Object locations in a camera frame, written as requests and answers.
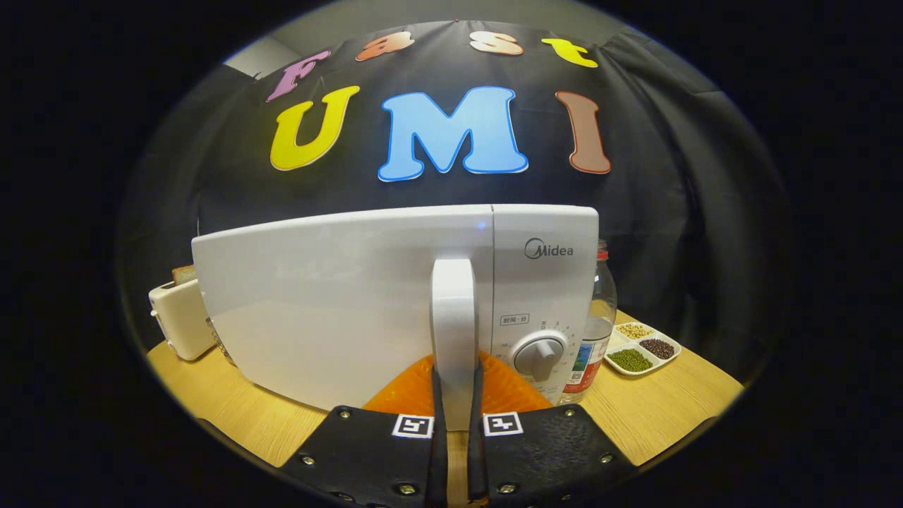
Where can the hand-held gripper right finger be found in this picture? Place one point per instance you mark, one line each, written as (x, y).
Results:
(550, 458)

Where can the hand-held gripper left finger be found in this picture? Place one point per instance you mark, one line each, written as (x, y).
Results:
(367, 458)

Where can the white microwave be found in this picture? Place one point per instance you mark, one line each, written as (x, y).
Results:
(317, 303)

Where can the white divided dish of beans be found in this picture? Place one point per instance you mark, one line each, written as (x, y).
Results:
(630, 360)

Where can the clear plastic water bottle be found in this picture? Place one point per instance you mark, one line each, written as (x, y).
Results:
(601, 310)

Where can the white toaster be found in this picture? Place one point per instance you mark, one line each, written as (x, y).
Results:
(180, 317)

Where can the toasted bread slice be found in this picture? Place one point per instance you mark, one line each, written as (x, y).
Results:
(183, 275)

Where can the black backdrop cloth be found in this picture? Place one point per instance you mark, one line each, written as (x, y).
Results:
(670, 212)

